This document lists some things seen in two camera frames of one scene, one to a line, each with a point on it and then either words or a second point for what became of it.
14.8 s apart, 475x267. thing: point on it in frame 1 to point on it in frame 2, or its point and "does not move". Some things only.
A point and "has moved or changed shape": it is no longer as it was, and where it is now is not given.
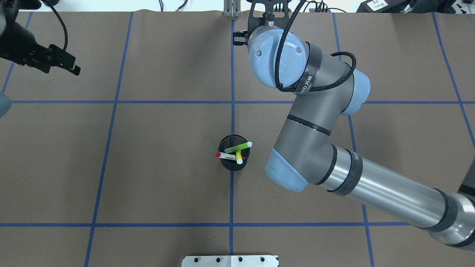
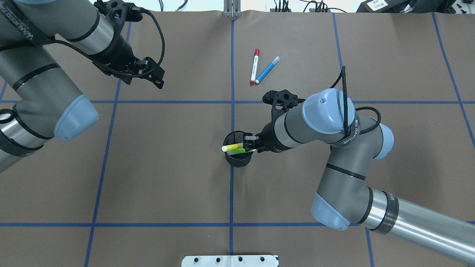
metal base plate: x=230 y=261 does not move
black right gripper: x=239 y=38 to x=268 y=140
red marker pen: x=220 y=154 has moved or changed shape
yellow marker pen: x=239 y=159 to x=232 y=147
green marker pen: x=248 y=144 has moved or changed shape
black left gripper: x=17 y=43 to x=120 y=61
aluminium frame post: x=232 y=8 does not move
